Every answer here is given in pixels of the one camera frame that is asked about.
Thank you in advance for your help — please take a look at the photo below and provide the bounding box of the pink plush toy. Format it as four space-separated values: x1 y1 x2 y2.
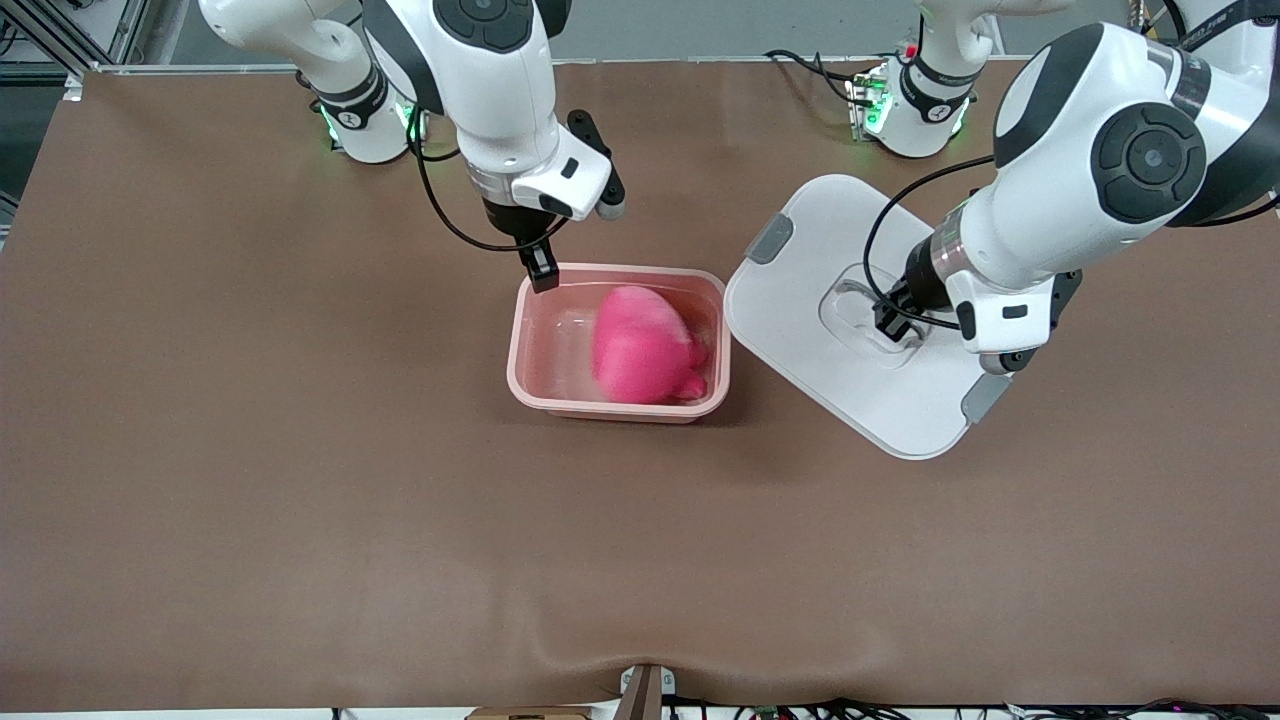
590 285 713 406

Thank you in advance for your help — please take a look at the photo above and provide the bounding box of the pink plastic storage box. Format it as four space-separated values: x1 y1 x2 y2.
505 262 733 425

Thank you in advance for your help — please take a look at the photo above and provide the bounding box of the white plastic box lid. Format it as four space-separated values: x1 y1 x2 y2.
722 174 1016 462

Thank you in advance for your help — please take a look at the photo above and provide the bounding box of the right black camera bracket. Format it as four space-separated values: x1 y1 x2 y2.
566 108 626 206

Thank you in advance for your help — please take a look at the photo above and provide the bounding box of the aluminium frame profile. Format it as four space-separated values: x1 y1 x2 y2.
0 0 151 101

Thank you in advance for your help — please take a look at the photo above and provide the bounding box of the brown leather table mat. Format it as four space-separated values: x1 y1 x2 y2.
0 60 1280 713

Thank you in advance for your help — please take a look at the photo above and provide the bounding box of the white table edge trim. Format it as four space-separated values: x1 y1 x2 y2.
85 60 901 76

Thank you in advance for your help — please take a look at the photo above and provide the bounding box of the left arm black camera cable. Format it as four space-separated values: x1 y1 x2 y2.
862 153 1001 333

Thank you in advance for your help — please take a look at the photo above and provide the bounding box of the black power cable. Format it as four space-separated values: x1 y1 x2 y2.
765 48 863 106

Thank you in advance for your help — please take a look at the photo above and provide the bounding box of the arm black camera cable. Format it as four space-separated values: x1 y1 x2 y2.
408 105 573 253
862 153 1001 333

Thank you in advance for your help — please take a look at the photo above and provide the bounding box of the left black camera bracket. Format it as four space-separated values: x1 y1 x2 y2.
1000 268 1084 373

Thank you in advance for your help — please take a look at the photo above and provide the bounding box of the grey lid latch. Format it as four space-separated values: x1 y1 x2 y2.
745 213 794 265

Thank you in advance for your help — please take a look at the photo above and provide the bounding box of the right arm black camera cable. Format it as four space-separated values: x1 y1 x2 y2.
408 105 573 253

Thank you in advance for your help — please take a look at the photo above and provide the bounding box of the black camera bracket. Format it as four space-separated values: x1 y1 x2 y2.
566 108 626 206
1000 268 1084 373

